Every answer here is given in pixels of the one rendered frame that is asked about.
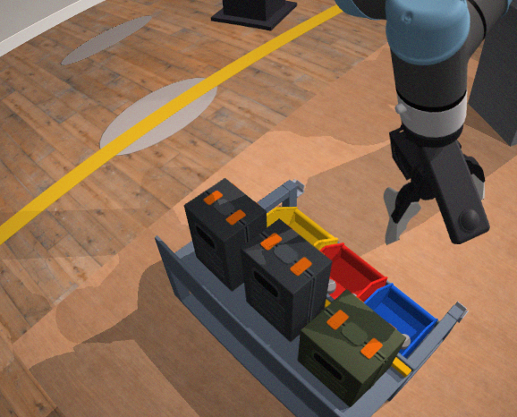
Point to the blue bin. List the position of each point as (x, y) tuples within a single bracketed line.
[(403, 313)]

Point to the yellow flat bar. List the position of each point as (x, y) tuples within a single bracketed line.
[(397, 364)]

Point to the dark grey metal shelf rack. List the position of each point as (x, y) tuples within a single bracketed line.
[(279, 370)]

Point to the olive green tool case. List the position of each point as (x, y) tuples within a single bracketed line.
[(348, 347)]

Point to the grey metal disc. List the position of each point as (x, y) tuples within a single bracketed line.
[(331, 286), (406, 342)]

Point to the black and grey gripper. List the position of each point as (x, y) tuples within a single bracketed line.
[(404, 150)]

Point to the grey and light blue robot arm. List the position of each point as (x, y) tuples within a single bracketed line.
[(431, 42)]

